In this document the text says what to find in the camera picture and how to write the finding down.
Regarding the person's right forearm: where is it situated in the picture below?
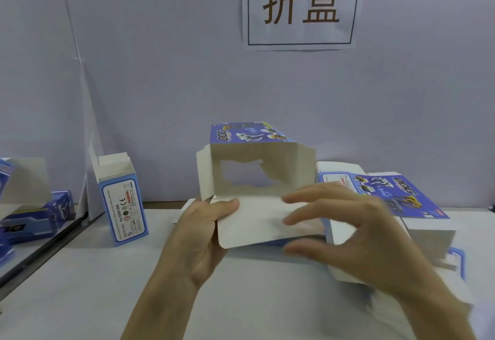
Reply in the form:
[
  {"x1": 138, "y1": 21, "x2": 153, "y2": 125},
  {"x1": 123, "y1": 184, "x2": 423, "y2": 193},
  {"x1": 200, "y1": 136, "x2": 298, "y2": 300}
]
[{"x1": 396, "y1": 278, "x2": 479, "y2": 340}]

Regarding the white paper wall sign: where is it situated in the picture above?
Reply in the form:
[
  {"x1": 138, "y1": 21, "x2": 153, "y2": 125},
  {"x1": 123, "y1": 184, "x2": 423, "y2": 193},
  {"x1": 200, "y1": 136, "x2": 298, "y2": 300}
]
[{"x1": 240, "y1": 0, "x2": 365, "y2": 51}]

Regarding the blue dog-print cardboard box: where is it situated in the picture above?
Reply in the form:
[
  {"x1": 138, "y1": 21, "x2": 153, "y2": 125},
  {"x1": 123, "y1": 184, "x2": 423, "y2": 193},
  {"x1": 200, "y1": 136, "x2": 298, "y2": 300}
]
[
  {"x1": 90, "y1": 151, "x2": 150, "y2": 247},
  {"x1": 194, "y1": 121, "x2": 326, "y2": 251}
]

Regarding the person's left hand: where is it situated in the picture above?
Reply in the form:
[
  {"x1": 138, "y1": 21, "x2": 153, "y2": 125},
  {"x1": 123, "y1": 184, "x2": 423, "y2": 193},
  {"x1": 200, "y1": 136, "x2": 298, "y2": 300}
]
[{"x1": 158, "y1": 197, "x2": 241, "y2": 288}]

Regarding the pile of blue boxes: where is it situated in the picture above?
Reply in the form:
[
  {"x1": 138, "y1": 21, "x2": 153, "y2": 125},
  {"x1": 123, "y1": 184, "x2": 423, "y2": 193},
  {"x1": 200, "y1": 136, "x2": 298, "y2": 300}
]
[{"x1": 0, "y1": 155, "x2": 77, "y2": 269}]

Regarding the person's left forearm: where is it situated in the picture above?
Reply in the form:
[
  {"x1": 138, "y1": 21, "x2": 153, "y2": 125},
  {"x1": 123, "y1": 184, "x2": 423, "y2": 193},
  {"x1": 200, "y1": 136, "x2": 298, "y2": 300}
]
[{"x1": 121, "y1": 266, "x2": 204, "y2": 340}]

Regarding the stack of boxes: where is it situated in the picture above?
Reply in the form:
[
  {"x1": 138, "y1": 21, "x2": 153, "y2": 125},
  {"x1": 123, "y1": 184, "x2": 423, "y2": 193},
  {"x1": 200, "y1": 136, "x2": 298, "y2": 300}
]
[
  {"x1": 173, "y1": 198, "x2": 203, "y2": 226},
  {"x1": 315, "y1": 160, "x2": 476, "y2": 338}
]

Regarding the person's right hand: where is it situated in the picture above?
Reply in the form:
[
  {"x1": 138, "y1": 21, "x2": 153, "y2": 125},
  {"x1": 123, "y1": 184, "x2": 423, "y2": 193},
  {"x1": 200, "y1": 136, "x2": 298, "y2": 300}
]
[{"x1": 279, "y1": 181, "x2": 436, "y2": 308}]

